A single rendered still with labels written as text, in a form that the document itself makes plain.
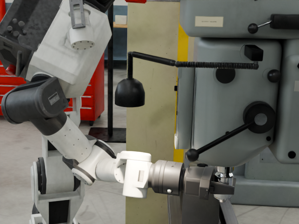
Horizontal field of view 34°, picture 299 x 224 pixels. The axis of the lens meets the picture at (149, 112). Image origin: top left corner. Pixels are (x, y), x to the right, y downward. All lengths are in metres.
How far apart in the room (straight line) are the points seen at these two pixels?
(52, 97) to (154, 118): 1.68
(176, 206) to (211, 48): 0.83
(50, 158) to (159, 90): 1.28
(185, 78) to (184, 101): 0.06
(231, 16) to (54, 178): 1.04
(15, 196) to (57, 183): 2.35
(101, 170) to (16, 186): 2.96
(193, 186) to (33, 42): 0.60
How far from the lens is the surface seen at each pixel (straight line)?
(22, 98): 1.39
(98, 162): 1.50
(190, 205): 1.62
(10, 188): 4.36
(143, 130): 3.03
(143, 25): 2.90
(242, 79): 1.11
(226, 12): 1.06
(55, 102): 1.39
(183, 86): 1.18
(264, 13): 1.08
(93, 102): 5.84
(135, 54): 1.12
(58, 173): 1.86
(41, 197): 1.94
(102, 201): 4.04
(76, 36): 1.34
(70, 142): 1.46
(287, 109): 1.13
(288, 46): 1.12
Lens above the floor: 1.75
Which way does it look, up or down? 15 degrees down
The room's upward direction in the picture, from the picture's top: 1 degrees clockwise
